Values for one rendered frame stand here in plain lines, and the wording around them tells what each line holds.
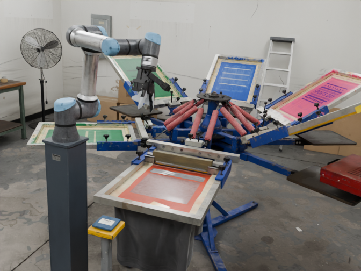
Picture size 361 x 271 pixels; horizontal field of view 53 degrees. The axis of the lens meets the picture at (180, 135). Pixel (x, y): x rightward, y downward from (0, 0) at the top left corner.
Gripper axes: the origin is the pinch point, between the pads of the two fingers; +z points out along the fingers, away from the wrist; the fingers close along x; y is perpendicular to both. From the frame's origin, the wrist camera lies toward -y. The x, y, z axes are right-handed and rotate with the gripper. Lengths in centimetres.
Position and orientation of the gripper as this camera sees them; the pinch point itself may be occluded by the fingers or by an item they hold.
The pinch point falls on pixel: (146, 111)
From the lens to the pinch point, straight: 164.6
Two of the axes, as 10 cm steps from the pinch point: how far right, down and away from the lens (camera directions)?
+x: -2.7, -0.2, -9.6
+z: -1.5, 9.9, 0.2
